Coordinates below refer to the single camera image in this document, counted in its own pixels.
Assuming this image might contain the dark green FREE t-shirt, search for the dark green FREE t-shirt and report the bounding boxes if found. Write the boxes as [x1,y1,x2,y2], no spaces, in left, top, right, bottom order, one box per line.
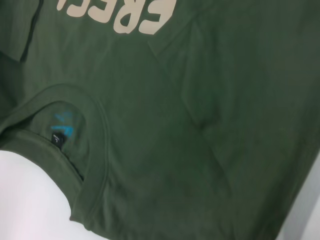
[0,0,320,240]

